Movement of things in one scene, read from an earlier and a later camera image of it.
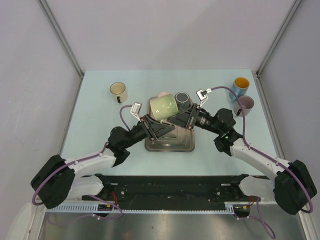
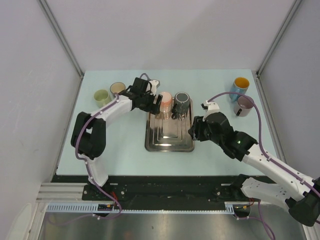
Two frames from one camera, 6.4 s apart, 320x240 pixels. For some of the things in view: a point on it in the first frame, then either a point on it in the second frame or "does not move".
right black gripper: x=185 y=119 to x=195 y=130
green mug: x=164 y=107 to x=101 y=97
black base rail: x=142 y=189 does not move
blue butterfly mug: x=240 y=86 does not move
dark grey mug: x=183 y=100 does not move
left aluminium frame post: x=56 y=27 does not move
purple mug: x=247 y=102 does not move
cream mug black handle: x=119 y=91 does not move
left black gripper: x=155 y=130 to x=151 y=106
